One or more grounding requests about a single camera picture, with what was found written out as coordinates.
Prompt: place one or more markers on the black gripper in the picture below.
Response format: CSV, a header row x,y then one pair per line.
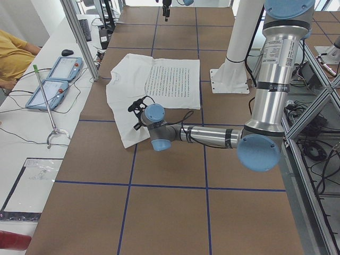
x,y
166,8
137,125

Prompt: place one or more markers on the white long-sleeve printed shirt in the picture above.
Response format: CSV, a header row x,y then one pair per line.
x,y
172,83

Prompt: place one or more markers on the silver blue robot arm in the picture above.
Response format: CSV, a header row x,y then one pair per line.
x,y
185,3
258,144

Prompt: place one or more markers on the upper blue teach pendant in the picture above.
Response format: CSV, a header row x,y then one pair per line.
x,y
66,69

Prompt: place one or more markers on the blue teach pendant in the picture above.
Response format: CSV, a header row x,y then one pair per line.
x,y
66,69
55,91

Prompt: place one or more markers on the black keyboard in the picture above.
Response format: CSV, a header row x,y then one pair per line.
x,y
85,29

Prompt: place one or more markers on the metal reacher grabber tool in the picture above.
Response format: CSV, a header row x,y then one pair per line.
x,y
55,130

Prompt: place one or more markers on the lower blue teach pendant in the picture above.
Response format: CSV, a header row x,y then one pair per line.
x,y
55,91

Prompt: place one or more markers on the black computer mouse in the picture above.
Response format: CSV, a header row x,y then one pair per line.
x,y
67,52

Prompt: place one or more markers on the person in yellow shirt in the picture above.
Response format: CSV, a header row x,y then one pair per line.
x,y
16,56

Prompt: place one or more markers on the plastic bag with paper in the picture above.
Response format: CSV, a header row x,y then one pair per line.
x,y
29,193

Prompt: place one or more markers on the red cylinder object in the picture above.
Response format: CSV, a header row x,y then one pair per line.
x,y
14,241

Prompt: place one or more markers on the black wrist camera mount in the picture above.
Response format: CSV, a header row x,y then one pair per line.
x,y
137,105

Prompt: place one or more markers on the grey aluminium frame post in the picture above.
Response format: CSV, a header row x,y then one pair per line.
x,y
72,19

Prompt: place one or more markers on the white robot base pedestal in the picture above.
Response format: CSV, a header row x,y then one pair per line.
x,y
231,77

